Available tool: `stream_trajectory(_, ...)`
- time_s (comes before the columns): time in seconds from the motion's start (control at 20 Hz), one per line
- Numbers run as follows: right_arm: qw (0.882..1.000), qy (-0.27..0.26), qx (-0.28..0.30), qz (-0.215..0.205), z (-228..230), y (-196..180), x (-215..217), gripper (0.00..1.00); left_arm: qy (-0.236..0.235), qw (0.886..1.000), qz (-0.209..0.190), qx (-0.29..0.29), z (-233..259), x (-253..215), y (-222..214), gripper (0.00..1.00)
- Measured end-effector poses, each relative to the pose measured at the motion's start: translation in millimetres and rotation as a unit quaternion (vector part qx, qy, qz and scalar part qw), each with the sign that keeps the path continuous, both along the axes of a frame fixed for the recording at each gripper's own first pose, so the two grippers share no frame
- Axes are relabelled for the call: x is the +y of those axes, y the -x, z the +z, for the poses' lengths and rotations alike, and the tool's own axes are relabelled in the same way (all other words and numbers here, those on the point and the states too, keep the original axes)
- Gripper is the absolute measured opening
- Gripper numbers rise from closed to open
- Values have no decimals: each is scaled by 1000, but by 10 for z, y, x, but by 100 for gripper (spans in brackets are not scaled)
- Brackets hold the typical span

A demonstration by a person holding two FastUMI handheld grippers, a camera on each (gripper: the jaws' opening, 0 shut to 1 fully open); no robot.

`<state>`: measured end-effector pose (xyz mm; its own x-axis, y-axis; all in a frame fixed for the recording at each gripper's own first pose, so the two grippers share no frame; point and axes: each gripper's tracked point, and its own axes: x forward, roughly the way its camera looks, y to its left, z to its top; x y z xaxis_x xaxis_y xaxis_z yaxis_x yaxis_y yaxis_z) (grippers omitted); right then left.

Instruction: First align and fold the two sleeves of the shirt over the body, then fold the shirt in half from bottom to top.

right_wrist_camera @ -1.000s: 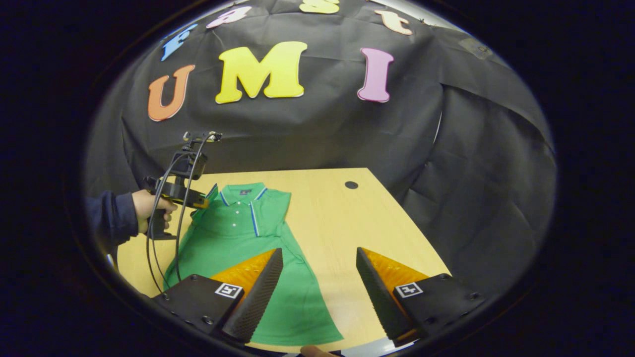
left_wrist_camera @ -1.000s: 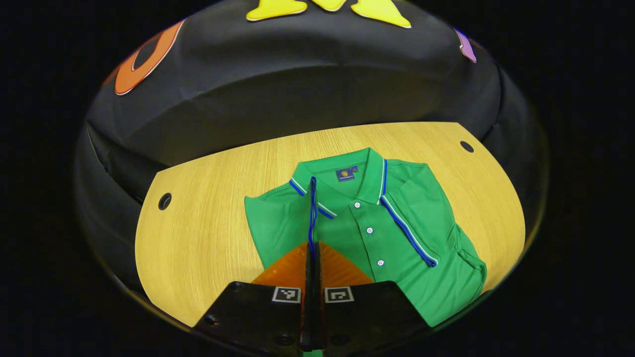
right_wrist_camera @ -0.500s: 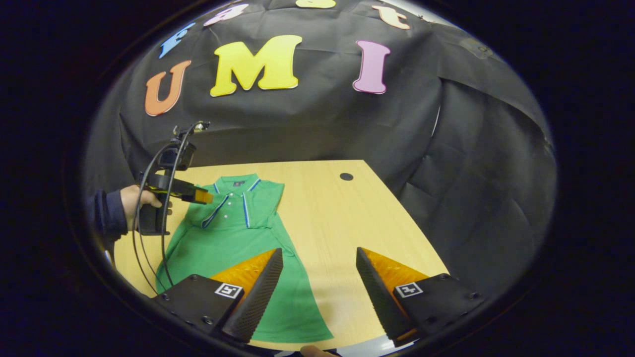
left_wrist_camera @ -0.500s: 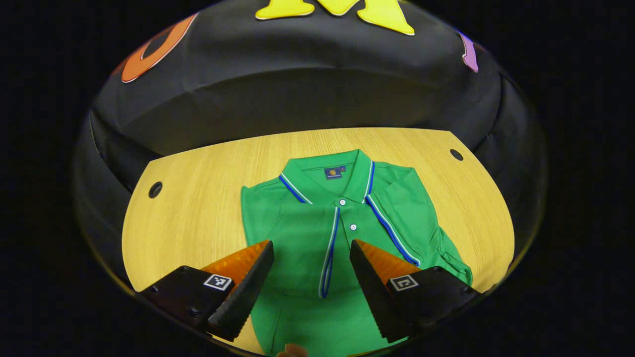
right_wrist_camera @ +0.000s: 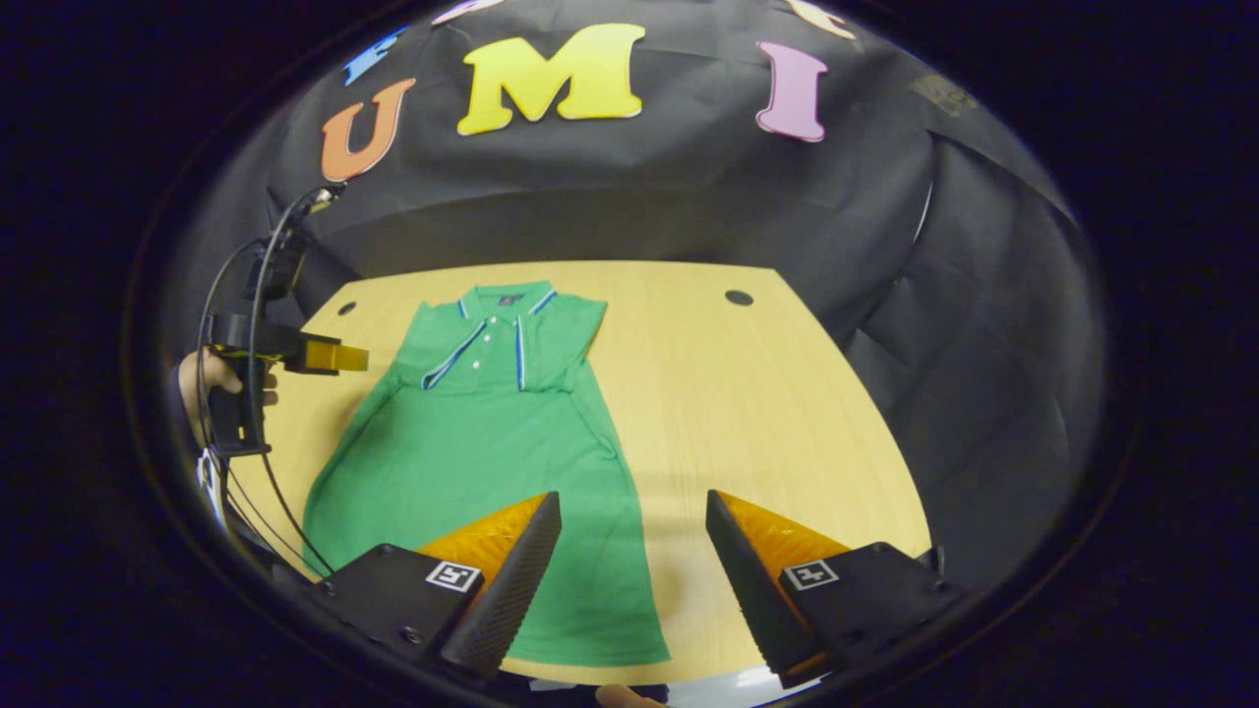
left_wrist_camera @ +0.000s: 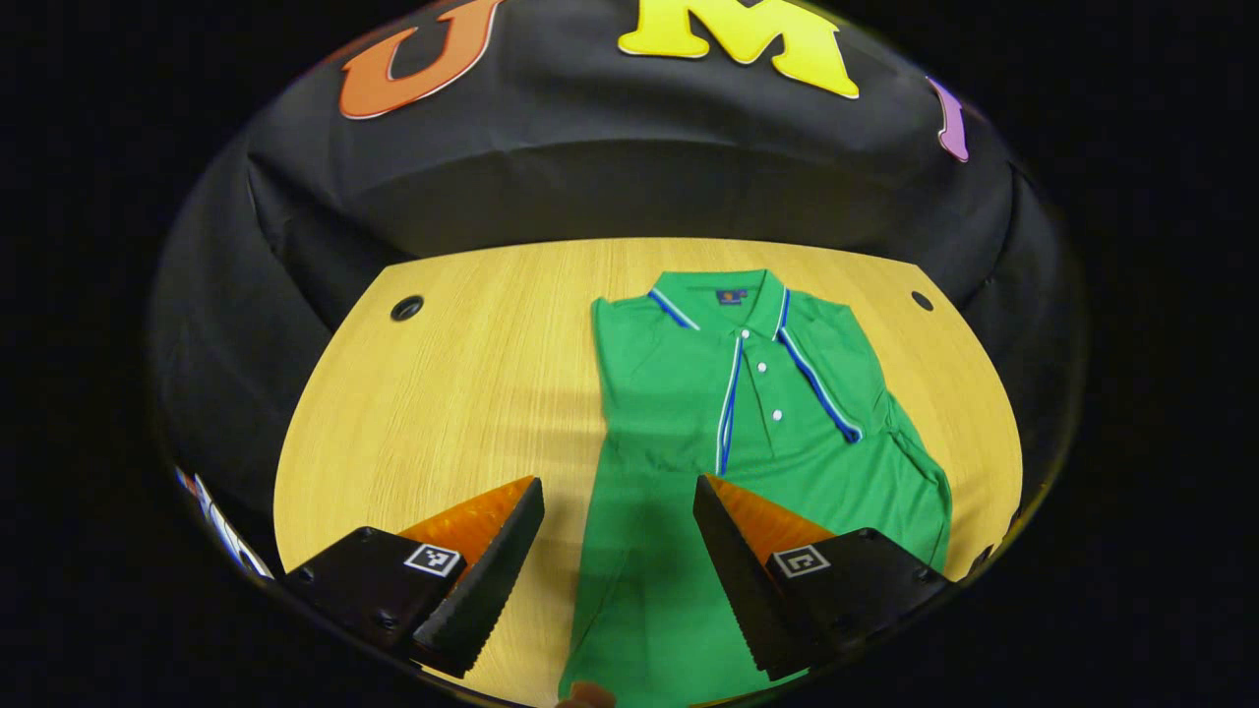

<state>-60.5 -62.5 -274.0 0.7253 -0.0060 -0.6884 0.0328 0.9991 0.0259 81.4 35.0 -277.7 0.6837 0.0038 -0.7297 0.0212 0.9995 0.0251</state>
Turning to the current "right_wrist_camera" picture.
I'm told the black cable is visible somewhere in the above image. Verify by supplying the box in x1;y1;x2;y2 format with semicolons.
246;182;345;579
195;239;306;571

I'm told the green polo T-shirt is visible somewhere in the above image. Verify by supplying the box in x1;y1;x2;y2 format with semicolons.
302;282;672;668

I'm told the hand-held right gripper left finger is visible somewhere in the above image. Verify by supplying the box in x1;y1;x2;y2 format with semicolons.
313;492;564;679

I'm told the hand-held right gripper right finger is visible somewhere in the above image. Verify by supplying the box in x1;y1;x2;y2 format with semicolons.
705;490;970;689

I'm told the black backdrop cloth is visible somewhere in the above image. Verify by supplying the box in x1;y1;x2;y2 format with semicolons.
162;0;1112;601

